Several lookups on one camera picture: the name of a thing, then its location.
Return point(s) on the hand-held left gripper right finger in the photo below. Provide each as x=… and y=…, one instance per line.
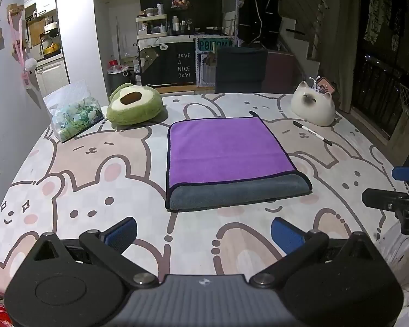
x=286, y=235

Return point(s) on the white cat figurine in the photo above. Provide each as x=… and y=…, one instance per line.
x=313, y=107

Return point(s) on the purple and grey towel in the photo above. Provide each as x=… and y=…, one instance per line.
x=225, y=150

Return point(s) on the black and white pen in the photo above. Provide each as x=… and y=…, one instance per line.
x=312, y=132

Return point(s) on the bunny print tablecloth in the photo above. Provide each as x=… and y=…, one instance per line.
x=105, y=184

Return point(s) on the floral tissue pack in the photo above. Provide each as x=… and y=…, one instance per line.
x=76, y=115

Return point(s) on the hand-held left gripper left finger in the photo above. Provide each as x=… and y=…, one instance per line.
x=121, y=233

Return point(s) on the dark chair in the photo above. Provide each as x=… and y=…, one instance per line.
x=240, y=68

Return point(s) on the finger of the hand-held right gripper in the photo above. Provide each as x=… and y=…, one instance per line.
x=407, y=172
x=381, y=199

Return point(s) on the white countertop shelf rack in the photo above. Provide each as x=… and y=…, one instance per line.
x=151, y=27

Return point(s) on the yellow pot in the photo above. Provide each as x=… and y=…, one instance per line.
x=51, y=49

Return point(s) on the teal sign plate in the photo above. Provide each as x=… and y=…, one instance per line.
x=213, y=44

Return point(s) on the black curtained cabinet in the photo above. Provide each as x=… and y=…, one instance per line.
x=167, y=63

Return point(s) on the grey trash bin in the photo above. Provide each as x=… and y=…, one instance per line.
x=119, y=83

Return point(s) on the avocado plush toy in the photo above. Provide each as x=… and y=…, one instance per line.
x=136, y=107

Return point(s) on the dark curtain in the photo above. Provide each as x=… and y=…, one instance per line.
x=350, y=41

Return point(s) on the pink box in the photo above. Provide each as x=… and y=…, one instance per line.
x=327, y=84

